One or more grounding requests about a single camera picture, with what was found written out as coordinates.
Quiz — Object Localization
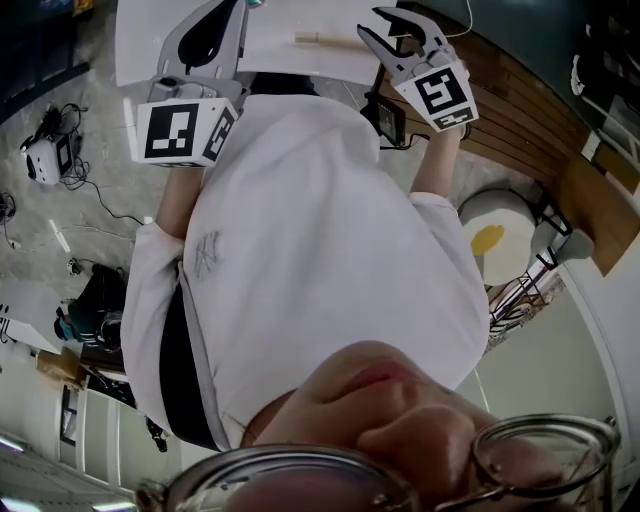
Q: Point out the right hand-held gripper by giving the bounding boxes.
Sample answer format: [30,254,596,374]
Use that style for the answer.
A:
[355,5,481,135]

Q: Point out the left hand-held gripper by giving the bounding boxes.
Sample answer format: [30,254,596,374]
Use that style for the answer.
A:
[129,0,250,168]

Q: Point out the person's right forearm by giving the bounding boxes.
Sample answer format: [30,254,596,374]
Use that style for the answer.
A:
[408,124,464,199]

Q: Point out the person's left forearm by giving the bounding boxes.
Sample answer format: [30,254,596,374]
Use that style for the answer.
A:
[155,163,207,239]

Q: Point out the white washbasin counter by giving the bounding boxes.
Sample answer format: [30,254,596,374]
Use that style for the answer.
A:
[114,0,401,89]

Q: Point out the black waist device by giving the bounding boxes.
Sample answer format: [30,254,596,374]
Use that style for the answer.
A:
[360,90,430,151]

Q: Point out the wooden slatted platform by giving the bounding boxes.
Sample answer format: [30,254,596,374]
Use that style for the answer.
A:
[372,2,594,184]

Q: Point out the dark cabinet with white top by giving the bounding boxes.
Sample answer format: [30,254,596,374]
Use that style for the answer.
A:
[0,0,91,126]

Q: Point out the white device with black screen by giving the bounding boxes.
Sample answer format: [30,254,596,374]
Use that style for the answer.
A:
[20,134,76,186]

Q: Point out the fried egg cushion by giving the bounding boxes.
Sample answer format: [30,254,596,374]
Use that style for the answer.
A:
[457,188,537,287]

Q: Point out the person's white t-shirt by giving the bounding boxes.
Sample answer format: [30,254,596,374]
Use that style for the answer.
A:
[119,93,491,451]

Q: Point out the brown wooden board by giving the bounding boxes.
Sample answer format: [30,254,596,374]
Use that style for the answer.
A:
[554,157,640,279]

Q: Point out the gray round cushion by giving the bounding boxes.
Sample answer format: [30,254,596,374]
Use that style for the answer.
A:
[530,222,596,264]

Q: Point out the black gray backpack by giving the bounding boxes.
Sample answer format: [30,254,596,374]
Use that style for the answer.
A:
[97,309,126,351]

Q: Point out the white panel with black marks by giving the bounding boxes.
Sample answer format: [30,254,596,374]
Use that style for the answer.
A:
[0,299,61,355]

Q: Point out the brown cardboard box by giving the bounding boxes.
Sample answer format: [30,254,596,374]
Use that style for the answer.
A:
[34,347,89,391]

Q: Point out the person's face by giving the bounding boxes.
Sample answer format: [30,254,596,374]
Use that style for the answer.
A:
[239,339,591,512]

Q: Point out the round metal eyeglasses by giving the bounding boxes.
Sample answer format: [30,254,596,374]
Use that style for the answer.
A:
[132,413,624,512]

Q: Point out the black cable tangle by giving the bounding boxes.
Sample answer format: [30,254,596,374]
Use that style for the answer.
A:
[42,102,146,226]

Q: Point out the black cable bundle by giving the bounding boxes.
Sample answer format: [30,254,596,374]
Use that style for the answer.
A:
[0,192,19,236]

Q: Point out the black wire rack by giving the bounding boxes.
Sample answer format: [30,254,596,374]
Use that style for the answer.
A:
[487,247,564,326]

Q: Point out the teal head strap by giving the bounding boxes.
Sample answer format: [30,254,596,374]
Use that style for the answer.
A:
[53,312,76,344]

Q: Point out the black shoulder strap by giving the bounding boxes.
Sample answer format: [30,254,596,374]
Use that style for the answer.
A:
[159,284,221,449]

